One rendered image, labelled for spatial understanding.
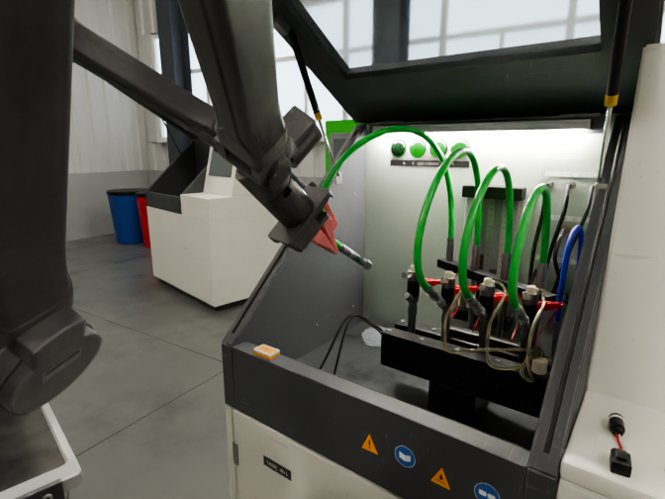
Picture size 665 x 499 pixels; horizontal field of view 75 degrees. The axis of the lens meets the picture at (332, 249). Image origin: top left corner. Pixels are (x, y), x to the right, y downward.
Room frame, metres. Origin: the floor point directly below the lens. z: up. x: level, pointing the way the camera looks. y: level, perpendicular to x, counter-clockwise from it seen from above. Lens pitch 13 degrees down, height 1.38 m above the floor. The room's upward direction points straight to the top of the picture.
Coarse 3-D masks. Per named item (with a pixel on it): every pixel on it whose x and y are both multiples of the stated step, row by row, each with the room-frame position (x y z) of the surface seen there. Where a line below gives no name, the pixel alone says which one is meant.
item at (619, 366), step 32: (640, 64) 0.77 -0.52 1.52; (640, 96) 0.76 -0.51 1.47; (640, 128) 0.74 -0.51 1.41; (640, 160) 0.73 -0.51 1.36; (640, 192) 0.71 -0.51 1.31; (640, 224) 0.70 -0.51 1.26; (608, 256) 0.71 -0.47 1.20; (640, 256) 0.68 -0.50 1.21; (608, 288) 0.69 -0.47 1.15; (640, 288) 0.67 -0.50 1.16; (608, 320) 0.68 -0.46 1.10; (640, 320) 0.65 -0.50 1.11; (608, 352) 0.66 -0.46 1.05; (640, 352) 0.64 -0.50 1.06; (608, 384) 0.65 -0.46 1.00; (640, 384) 0.63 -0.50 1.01
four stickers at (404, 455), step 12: (360, 432) 0.68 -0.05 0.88; (360, 444) 0.68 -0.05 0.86; (372, 444) 0.66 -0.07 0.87; (396, 444) 0.64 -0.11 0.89; (396, 456) 0.63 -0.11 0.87; (408, 456) 0.62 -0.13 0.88; (432, 468) 0.59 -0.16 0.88; (444, 468) 0.58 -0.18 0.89; (432, 480) 0.59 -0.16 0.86; (444, 480) 0.58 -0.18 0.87; (480, 480) 0.55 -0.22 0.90; (480, 492) 0.55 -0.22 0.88; (492, 492) 0.54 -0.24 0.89
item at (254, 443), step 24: (240, 432) 0.88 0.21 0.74; (264, 432) 0.83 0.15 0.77; (240, 456) 0.88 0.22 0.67; (264, 456) 0.83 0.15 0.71; (288, 456) 0.79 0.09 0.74; (312, 456) 0.75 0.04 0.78; (240, 480) 0.88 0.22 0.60; (264, 480) 0.83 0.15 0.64; (288, 480) 0.79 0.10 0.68; (312, 480) 0.75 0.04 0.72; (336, 480) 0.71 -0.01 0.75; (360, 480) 0.68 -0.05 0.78
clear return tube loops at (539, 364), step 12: (504, 288) 0.79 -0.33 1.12; (540, 288) 0.75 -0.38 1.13; (456, 300) 0.78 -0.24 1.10; (540, 312) 0.70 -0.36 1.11; (444, 324) 0.75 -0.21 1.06; (444, 336) 0.75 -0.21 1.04; (528, 336) 0.66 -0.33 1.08; (444, 348) 0.74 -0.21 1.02; (528, 348) 0.65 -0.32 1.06; (528, 360) 0.65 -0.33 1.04; (540, 360) 0.71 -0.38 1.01; (528, 372) 0.65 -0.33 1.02; (540, 372) 0.71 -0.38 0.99
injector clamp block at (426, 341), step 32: (384, 352) 0.89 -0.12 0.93; (416, 352) 0.85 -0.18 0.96; (448, 352) 0.80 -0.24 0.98; (480, 352) 0.80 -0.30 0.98; (512, 352) 0.80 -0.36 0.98; (448, 384) 0.80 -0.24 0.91; (480, 384) 0.76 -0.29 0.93; (512, 384) 0.73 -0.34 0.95; (544, 384) 0.69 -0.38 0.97; (448, 416) 0.80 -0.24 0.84
